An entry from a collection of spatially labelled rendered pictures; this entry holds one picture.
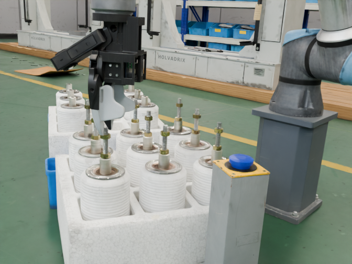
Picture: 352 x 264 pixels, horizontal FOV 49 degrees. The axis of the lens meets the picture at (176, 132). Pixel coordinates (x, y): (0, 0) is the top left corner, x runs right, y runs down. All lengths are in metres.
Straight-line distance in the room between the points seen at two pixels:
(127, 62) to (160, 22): 2.95
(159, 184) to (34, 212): 0.51
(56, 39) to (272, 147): 3.76
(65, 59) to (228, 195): 0.36
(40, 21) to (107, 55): 4.59
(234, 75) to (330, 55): 1.97
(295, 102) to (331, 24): 0.24
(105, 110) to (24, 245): 0.47
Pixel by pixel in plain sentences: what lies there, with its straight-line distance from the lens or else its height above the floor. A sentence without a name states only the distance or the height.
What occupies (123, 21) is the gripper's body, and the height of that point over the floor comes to 0.53.
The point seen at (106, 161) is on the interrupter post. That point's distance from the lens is 0.75.
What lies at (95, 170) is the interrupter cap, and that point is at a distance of 0.77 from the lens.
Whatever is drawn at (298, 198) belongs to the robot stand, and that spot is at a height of 0.07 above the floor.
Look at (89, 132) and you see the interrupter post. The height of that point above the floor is 0.26.
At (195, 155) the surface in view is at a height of 0.24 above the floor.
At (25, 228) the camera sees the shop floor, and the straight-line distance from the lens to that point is 1.11.
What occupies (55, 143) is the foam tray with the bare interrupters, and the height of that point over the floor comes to 0.15.
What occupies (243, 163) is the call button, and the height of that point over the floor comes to 0.33.
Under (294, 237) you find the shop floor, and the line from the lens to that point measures 1.12.
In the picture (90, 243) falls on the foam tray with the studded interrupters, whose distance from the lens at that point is 0.74.
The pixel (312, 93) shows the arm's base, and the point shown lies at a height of 0.36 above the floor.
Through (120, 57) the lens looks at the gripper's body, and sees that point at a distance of 0.66.
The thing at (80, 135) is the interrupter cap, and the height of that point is 0.25.
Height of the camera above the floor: 0.55
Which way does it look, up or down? 17 degrees down
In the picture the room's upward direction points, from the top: 3 degrees clockwise
